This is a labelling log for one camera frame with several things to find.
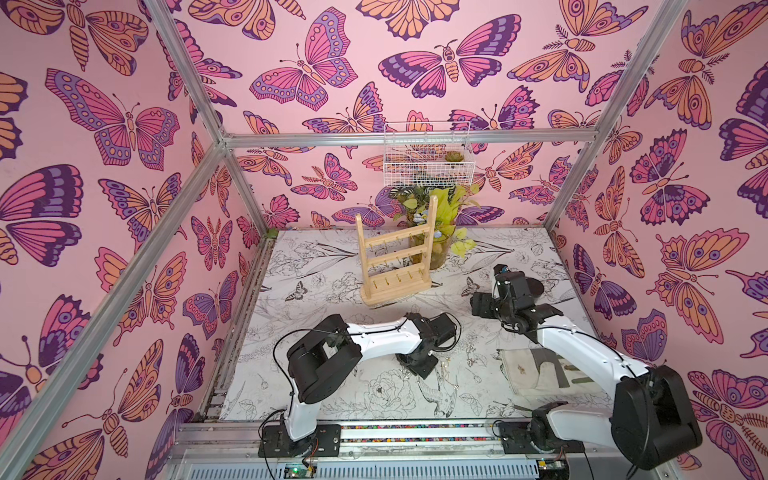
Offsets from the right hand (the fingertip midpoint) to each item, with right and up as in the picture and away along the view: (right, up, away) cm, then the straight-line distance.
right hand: (485, 298), depth 88 cm
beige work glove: (+15, -20, -5) cm, 26 cm away
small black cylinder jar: (+20, +2, +9) cm, 22 cm away
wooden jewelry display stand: (-26, +10, +21) cm, 35 cm away
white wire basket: (-16, +46, +8) cm, 49 cm away
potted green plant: (-21, +27, +4) cm, 35 cm away
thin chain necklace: (-14, -21, -5) cm, 26 cm away
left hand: (-19, -20, -3) cm, 28 cm away
